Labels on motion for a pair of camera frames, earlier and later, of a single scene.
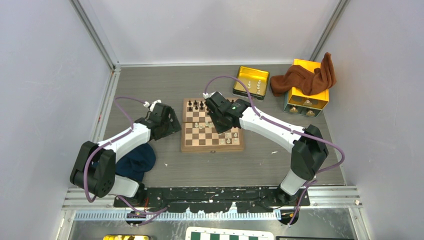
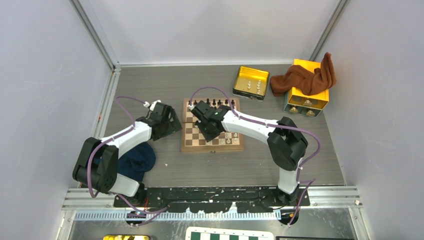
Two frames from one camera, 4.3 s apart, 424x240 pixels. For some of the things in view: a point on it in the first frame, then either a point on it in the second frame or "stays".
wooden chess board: (199, 133) stays
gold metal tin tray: (256, 80) stays
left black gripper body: (169, 127) stays
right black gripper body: (219, 125) -> (208, 134)
